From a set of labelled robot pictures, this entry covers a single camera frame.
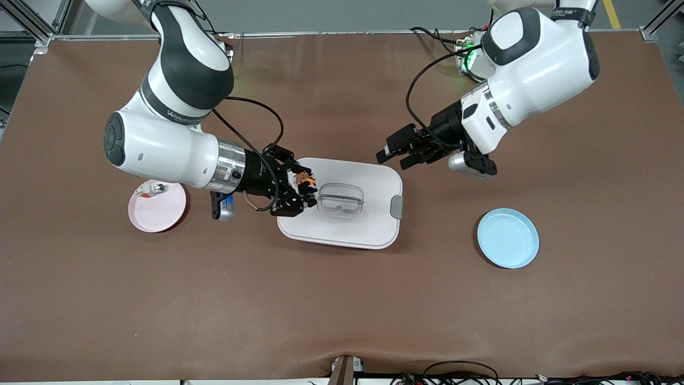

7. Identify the pink round plate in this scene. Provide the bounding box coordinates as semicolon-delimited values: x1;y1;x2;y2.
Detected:
128;181;187;233

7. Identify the aluminium table edge rail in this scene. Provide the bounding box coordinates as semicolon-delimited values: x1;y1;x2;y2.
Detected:
51;30;644;41

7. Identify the small metal table bracket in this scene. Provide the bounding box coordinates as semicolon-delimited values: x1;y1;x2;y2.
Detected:
329;355;364;385

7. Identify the aluminium frame profile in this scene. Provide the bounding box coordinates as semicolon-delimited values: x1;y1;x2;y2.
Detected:
0;0;73;49
640;0;678;43

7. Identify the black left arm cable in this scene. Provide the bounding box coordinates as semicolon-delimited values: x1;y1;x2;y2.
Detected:
406;45;485;156

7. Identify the white lidded box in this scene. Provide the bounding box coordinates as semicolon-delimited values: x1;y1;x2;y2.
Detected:
277;157;404;250

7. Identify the black cable bundle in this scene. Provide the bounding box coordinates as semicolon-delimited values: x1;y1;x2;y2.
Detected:
390;360;684;385

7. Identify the black base power cable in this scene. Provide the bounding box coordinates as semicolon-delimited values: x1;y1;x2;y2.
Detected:
409;26;472;55

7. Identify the light blue round plate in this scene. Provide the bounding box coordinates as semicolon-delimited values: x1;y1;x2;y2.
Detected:
477;208;540;269

